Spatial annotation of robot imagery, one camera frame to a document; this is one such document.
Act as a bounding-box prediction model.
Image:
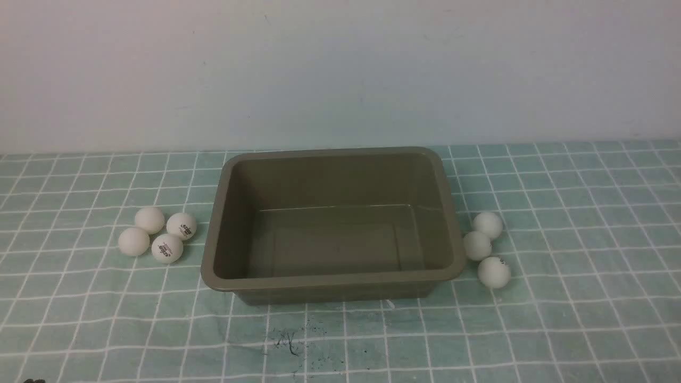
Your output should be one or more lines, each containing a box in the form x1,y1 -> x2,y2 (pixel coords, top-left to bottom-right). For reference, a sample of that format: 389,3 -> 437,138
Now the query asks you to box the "white ball with logo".
165,212 -> 198,242

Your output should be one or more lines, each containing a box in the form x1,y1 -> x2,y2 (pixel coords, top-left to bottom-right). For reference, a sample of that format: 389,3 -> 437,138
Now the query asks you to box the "green white checkered tablecloth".
1,140 -> 680,382

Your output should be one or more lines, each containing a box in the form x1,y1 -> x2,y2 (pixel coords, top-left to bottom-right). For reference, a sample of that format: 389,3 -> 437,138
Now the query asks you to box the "olive green plastic bin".
201,146 -> 467,305

